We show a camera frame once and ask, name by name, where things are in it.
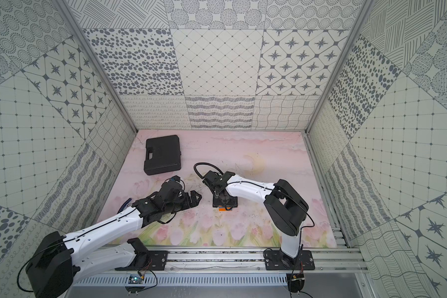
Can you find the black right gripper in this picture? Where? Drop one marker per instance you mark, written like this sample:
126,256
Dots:
215,203

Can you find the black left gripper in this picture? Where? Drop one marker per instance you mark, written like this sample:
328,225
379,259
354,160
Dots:
186,199

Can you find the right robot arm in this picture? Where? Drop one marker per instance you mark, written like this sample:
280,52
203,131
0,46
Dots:
285,206

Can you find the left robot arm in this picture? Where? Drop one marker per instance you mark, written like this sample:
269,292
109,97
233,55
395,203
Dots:
62,260

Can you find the black plastic case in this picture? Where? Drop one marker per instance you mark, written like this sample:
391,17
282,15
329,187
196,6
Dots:
163,155

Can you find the green circuit board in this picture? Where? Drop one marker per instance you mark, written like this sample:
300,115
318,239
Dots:
135,279

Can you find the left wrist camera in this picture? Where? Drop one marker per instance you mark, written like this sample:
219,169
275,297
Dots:
175,179

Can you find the aluminium front rail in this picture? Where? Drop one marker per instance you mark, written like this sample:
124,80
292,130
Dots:
326,260

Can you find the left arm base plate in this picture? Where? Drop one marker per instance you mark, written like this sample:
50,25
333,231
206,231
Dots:
152,260

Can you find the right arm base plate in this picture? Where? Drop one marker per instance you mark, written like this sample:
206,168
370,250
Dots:
276,260

